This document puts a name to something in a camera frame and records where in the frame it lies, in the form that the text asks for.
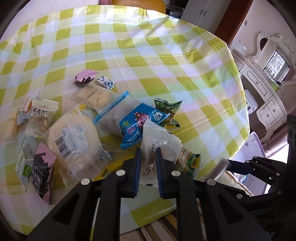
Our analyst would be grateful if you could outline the blue edged clear snack packet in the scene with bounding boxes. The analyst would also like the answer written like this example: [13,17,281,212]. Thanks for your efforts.
[94,91,170,151]

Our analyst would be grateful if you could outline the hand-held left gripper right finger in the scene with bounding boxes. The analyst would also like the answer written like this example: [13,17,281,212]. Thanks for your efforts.
[155,147,264,241]

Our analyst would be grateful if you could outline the brown wooden door frame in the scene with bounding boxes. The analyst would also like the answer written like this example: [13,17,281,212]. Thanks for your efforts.
[211,0,255,45]

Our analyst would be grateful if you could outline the ornate white dresser with mirror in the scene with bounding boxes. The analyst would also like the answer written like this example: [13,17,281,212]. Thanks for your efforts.
[228,32,296,141]

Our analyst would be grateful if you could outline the clear white pastry packet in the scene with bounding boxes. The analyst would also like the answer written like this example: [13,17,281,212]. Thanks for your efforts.
[24,98,59,138]

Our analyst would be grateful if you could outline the small pink snack packet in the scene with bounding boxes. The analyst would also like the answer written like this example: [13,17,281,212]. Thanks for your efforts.
[73,70,99,87]

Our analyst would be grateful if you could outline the pale purple chair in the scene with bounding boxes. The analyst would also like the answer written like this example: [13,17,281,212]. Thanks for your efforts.
[228,132,266,186]

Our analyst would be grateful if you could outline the white box appliance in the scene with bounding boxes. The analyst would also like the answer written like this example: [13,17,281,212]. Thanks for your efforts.
[244,89,259,115]

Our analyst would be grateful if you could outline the white cabinet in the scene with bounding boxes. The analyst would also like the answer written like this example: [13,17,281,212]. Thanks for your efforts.
[180,0,242,29]

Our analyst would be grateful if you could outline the orange white snack packet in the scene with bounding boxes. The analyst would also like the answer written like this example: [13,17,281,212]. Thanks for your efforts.
[17,97,33,127]

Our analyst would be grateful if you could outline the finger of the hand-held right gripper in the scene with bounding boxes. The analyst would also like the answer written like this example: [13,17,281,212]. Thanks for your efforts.
[228,185,287,215]
[217,156,288,184]

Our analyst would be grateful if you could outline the small white blue candy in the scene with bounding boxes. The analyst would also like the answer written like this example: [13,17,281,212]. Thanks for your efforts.
[96,76,115,90]

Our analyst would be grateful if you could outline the pale yellow snack packet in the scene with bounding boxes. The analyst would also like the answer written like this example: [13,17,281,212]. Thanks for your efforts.
[0,111,20,139]

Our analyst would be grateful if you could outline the clear white snack packet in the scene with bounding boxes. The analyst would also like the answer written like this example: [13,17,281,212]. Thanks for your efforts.
[139,120,184,188]

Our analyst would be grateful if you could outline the yellow checked plastic tablecloth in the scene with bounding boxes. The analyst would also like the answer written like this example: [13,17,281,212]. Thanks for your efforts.
[0,5,250,237]

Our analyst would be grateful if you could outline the pink black chocolate packet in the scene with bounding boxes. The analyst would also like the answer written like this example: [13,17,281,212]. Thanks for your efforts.
[32,142,57,205]

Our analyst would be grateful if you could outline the clear beige snack packet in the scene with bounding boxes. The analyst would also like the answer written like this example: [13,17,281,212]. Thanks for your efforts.
[71,83,121,114]

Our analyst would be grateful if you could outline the striped rug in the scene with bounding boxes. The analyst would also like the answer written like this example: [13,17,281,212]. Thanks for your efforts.
[133,210,208,241]

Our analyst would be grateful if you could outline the green white snack packet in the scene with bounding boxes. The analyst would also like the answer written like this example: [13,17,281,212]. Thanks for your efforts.
[14,139,35,194]

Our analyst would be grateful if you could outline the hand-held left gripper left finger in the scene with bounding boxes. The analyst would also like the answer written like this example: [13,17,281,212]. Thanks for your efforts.
[26,148,142,241]

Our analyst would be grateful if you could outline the orange chair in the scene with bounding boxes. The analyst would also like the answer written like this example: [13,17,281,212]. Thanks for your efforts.
[110,0,167,15]

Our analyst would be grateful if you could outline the large clear bread packet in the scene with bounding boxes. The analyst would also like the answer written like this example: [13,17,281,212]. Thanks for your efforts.
[43,103,111,179]

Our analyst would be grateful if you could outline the green pea snack packet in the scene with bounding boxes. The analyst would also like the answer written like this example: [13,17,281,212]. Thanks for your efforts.
[174,146,201,180]
[154,98,184,129]

